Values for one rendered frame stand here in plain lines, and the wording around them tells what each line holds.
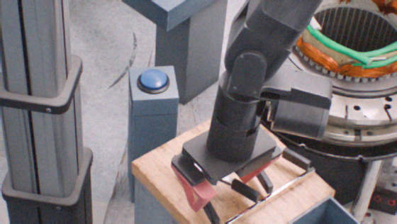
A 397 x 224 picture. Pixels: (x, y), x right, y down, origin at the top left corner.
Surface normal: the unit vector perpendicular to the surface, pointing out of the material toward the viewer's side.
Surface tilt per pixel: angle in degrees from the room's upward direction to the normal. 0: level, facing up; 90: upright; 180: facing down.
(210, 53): 90
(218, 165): 4
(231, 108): 89
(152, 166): 0
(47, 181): 90
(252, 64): 83
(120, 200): 0
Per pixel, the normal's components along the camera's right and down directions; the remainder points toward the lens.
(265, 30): -0.19, 0.60
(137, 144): 0.14, 0.73
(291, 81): 0.22, -0.73
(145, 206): -0.78, 0.43
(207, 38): 0.73, 0.53
